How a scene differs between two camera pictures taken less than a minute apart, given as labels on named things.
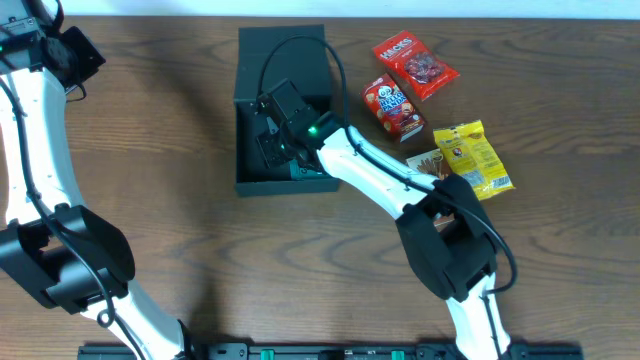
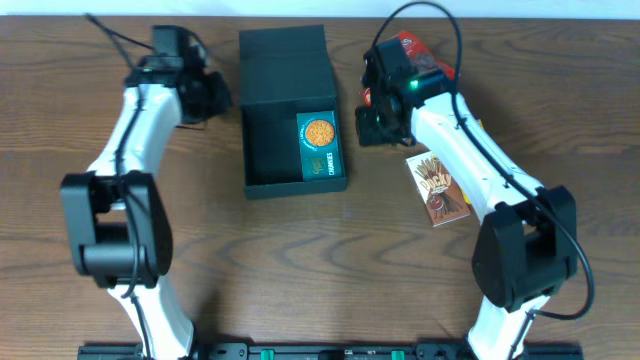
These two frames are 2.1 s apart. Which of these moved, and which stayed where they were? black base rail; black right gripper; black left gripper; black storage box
Moved: black right gripper; black left gripper
Stayed: black storage box; black base rail
